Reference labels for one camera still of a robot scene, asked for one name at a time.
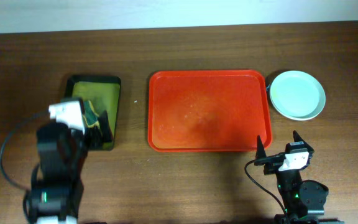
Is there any red plastic tray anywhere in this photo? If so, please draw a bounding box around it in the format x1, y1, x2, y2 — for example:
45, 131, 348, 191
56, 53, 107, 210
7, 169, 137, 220
147, 70, 273, 152

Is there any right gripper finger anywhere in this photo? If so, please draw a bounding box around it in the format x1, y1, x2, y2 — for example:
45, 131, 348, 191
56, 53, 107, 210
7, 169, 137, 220
255, 135, 267, 158
292, 130, 303, 142

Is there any black tray with yellow liquid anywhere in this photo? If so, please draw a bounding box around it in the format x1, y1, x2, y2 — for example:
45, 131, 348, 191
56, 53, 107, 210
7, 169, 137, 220
63, 75, 121, 151

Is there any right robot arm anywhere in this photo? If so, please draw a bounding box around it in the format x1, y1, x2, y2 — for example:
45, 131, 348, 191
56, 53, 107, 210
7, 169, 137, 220
254, 131, 329, 223

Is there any light green plate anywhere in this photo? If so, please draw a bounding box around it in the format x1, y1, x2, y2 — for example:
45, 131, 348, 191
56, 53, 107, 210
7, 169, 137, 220
268, 70, 327, 118

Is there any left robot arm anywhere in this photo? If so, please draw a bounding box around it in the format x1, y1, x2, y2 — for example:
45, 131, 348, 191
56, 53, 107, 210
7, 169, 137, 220
23, 111, 114, 223

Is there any green and yellow sponge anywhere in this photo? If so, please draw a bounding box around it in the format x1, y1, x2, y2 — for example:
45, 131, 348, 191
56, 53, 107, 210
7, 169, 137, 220
83, 100, 99, 128

